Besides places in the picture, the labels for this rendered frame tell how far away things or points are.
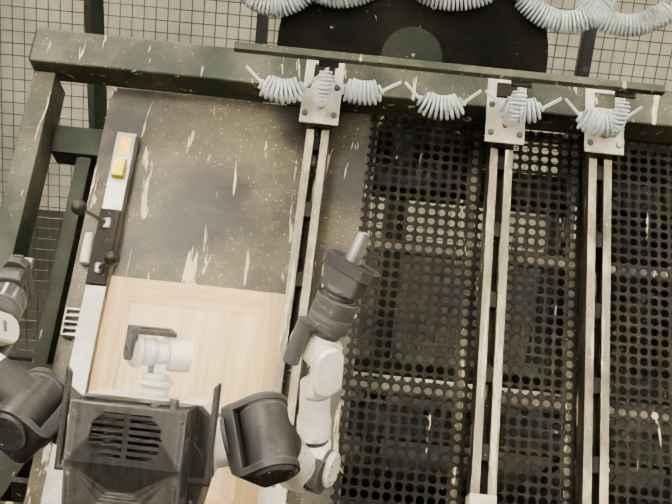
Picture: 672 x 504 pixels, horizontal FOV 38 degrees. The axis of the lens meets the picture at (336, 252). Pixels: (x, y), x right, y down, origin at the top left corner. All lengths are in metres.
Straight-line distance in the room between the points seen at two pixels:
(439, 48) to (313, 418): 1.31
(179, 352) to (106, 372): 0.58
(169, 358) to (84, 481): 0.29
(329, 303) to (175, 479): 0.47
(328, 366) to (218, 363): 0.51
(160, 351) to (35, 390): 0.24
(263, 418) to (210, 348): 0.63
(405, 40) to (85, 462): 1.68
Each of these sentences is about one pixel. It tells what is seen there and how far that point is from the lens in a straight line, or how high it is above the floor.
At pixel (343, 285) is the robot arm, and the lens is 1.92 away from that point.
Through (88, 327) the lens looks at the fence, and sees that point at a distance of 2.46.
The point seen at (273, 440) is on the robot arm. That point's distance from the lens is 1.80.
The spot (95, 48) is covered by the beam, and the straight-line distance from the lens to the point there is 2.71.
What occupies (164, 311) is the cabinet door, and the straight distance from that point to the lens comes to 2.46.
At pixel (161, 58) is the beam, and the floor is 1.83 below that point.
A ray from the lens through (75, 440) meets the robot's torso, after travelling 1.73.
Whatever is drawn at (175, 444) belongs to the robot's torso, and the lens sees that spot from 1.69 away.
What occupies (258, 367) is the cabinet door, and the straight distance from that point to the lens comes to 2.39.
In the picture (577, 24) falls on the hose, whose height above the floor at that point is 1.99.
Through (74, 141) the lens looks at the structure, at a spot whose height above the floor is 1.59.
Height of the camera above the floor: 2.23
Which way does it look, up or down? 19 degrees down
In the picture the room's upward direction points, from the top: 6 degrees clockwise
